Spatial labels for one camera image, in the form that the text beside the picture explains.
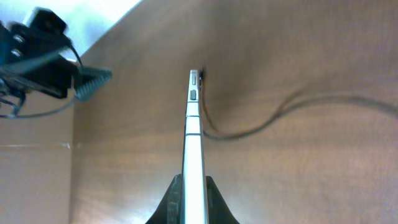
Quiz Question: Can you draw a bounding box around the black USB charging cable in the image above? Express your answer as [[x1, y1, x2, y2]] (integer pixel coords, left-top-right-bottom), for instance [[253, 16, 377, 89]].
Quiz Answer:
[[198, 68, 398, 141]]

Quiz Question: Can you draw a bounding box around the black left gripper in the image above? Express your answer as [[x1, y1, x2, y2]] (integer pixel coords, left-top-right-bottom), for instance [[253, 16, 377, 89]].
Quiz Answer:
[[1, 7, 112, 101]]

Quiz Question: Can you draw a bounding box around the black Samsung smartphone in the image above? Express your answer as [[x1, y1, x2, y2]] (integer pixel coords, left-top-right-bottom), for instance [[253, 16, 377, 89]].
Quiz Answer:
[[180, 70, 209, 224]]

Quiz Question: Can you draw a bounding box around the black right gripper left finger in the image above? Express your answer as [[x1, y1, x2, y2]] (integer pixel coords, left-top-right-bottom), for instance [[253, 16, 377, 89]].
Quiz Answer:
[[146, 174, 182, 224]]

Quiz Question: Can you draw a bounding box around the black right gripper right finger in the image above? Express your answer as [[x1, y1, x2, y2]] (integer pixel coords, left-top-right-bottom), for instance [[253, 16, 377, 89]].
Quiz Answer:
[[206, 176, 239, 224]]

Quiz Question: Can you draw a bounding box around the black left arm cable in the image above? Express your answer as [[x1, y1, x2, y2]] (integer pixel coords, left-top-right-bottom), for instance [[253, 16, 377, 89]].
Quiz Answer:
[[0, 43, 83, 119]]

